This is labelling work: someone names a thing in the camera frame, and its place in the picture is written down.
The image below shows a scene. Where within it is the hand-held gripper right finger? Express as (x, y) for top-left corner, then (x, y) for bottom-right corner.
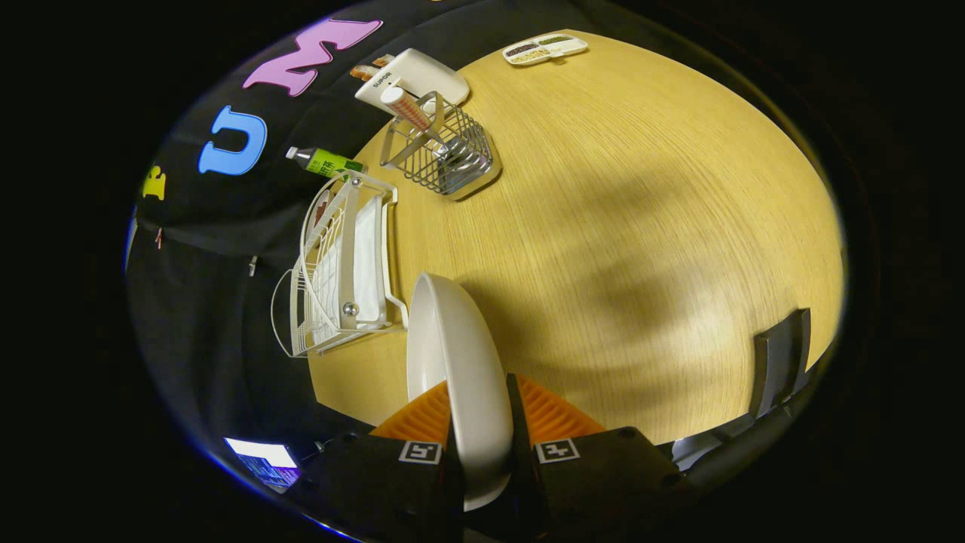
(505, 373), (698, 543)

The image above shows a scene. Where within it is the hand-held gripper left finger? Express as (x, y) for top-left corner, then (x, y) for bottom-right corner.
(298, 379), (467, 543)

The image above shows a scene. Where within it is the white round plate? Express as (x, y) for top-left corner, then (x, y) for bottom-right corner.
(406, 271), (516, 513)

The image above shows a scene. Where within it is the white wire dish rack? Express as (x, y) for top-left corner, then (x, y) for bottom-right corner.
(269, 170), (410, 360)

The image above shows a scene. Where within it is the metal wire basket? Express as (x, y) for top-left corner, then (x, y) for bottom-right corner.
(378, 90), (503, 201)

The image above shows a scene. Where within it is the lit laptop screen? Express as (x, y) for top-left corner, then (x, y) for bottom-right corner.
(223, 436), (303, 495)

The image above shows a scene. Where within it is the green label bottle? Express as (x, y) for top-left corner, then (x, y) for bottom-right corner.
(284, 146), (369, 180)

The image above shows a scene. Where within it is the white toaster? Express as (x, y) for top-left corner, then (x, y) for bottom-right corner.
(354, 48), (471, 115)

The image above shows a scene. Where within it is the white divided snack tray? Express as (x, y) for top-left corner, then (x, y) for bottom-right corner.
(502, 32), (590, 68)

